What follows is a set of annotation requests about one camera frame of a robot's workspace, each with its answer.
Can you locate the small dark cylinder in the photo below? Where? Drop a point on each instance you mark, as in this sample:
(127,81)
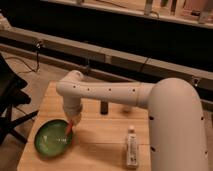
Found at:
(104,108)

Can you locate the red pepper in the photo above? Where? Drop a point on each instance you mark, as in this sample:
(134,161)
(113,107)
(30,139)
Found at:
(69,128)

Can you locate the white glue bottle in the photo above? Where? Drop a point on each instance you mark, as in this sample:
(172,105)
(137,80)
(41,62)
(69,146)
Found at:
(132,149)

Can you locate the black office chair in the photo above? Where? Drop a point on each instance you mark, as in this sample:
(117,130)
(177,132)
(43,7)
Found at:
(11,95)

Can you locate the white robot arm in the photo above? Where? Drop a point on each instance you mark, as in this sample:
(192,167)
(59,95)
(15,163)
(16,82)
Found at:
(176,122)

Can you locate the green ceramic bowl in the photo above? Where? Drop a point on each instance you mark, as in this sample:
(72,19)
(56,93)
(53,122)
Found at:
(51,140)

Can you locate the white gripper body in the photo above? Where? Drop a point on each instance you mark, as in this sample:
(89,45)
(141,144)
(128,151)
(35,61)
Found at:
(74,119)

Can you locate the wooden table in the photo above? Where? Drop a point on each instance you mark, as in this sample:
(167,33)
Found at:
(99,141)

